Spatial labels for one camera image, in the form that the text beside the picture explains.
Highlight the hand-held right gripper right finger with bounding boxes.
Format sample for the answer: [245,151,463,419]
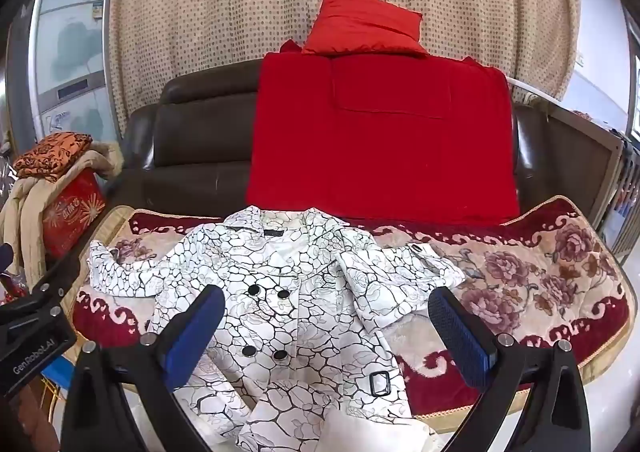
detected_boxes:
[428,286,592,452]

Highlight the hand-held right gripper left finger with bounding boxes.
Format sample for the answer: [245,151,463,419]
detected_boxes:
[62,284,227,452]

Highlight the white black-patterned coat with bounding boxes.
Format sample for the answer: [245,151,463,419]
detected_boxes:
[87,206,467,452]

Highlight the floral red beige sofa mat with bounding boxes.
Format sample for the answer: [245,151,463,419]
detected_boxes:
[70,195,632,420]

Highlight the beige jacket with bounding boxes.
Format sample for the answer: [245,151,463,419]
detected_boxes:
[0,142,123,283]

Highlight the red printed box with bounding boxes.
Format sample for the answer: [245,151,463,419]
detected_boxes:
[42,167,107,260]

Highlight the orange patterned cloth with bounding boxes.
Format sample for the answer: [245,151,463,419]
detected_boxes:
[12,132,94,181]

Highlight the brown leather sofa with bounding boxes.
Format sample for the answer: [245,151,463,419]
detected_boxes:
[107,59,626,233]

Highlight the brown wooden board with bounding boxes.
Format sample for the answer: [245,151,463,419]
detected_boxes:
[542,107,626,220]

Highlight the red blanket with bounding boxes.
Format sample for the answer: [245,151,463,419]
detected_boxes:
[245,52,521,225]

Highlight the silver refrigerator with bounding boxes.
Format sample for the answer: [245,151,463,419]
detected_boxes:
[5,0,123,143]

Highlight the red pillow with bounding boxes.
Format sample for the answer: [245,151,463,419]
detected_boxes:
[301,0,430,57]

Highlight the beige dotted curtain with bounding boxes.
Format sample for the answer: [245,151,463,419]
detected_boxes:
[107,0,583,133]

